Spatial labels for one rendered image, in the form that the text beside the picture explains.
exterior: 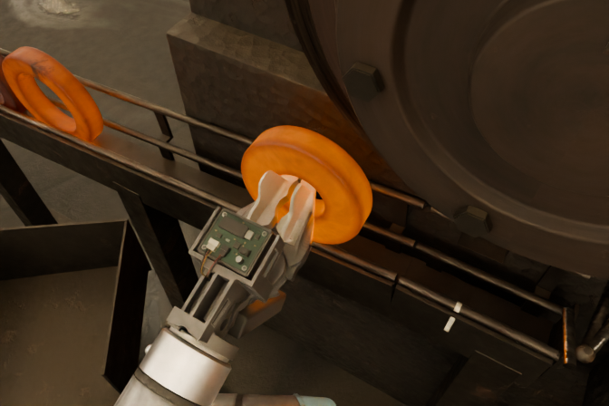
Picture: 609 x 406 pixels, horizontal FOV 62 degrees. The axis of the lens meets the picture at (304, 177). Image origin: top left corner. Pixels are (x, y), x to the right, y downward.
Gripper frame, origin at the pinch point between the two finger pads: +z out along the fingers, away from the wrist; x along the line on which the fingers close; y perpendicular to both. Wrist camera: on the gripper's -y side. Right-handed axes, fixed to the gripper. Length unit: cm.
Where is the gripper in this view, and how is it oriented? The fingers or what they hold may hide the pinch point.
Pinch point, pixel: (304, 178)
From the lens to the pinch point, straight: 56.1
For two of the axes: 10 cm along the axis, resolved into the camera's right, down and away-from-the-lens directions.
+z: 4.8, -8.2, 3.2
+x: -8.7, -3.7, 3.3
